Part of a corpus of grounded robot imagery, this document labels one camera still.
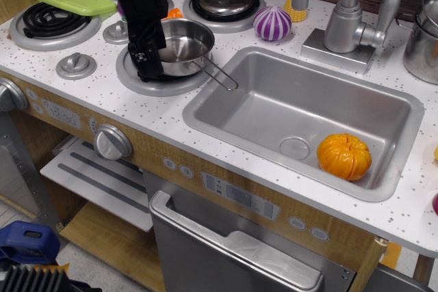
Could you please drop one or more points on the steel pot lid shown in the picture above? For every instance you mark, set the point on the steel pot lid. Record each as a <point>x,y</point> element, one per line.
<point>225,7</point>

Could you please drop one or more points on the black stove burner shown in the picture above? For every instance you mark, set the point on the black stove burner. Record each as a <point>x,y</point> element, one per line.
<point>127,74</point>
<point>43,27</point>

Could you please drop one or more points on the grey stove knob middle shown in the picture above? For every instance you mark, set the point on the grey stove knob middle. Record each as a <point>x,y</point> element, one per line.
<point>116,33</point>

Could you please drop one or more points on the silver dishwasher door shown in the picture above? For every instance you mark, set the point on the silver dishwasher door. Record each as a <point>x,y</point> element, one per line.
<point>196,258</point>

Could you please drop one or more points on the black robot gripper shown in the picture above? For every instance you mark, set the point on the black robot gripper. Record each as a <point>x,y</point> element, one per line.
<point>146,36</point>

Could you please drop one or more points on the front left black stove burner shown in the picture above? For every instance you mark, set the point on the front left black stove burner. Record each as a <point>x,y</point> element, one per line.
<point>43,27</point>

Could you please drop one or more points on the yellow toy corn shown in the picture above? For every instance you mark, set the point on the yellow toy corn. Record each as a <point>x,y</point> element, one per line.
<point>295,15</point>

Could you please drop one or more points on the blue clamp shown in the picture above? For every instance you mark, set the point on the blue clamp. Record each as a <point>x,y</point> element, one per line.
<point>27,243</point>

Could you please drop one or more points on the orange toy pumpkin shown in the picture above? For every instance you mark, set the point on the orange toy pumpkin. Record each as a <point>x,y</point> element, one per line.
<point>345,156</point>

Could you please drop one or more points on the black ribbed object bottom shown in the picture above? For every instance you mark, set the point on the black ribbed object bottom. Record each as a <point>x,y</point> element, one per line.
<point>42,279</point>

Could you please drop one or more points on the silver oven dial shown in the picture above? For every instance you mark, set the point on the silver oven dial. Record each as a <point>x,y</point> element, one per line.
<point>110,143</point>

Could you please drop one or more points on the grey stove knob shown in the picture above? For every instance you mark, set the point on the grey stove knob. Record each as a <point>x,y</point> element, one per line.
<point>76,66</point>
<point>116,33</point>

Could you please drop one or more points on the front right black stove burner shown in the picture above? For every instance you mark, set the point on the front right black stove burner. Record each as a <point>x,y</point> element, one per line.
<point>127,74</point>

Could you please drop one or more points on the orange toy carrot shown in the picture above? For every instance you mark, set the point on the orange toy carrot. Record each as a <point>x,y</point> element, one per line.
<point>175,13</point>

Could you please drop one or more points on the grey sink basin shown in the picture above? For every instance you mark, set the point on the grey sink basin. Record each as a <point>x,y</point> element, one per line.
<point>281,109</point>

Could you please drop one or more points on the purple striped toy onion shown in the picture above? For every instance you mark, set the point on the purple striped toy onion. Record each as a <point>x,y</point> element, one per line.
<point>272,23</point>

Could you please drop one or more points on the white oven rack shelf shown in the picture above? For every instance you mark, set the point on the white oven rack shelf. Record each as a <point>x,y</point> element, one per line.
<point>115,186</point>

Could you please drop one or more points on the silver toy faucet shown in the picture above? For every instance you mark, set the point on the silver toy faucet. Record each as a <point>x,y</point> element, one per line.
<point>348,42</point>

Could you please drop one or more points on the purple toy right edge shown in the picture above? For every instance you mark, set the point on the purple toy right edge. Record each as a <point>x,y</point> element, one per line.
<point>435,204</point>

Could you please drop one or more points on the purple toy eggplant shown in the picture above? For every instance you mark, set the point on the purple toy eggplant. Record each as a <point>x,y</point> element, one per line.
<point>121,12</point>

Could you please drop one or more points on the grey stove knob front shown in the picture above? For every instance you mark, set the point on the grey stove knob front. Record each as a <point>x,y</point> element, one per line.
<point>76,66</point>

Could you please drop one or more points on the small stainless steel pan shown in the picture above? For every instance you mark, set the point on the small stainless steel pan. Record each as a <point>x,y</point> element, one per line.
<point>188,49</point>

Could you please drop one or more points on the green plastic cutting board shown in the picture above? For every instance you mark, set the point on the green plastic cutting board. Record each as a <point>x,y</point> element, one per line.
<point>84,7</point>

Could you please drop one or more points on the stainless steel pot right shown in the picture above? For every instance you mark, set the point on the stainless steel pot right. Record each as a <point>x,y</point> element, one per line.
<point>420,54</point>

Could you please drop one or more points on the silver dial left edge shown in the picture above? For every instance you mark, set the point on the silver dial left edge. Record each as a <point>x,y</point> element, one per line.
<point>12,97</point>

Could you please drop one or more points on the back right stove burner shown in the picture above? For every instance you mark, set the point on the back right stove burner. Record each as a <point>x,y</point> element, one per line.
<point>223,16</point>

